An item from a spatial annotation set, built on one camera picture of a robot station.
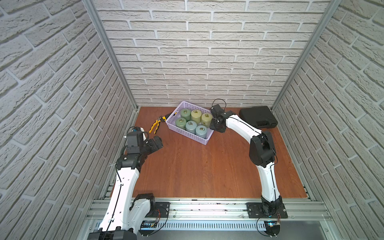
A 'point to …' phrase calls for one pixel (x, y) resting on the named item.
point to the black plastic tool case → (260, 117)
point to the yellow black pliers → (158, 121)
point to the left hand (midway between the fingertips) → (156, 139)
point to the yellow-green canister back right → (206, 119)
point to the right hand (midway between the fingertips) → (215, 127)
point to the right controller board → (272, 227)
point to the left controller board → (147, 227)
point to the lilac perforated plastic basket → (176, 114)
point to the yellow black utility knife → (165, 117)
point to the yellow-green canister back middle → (196, 116)
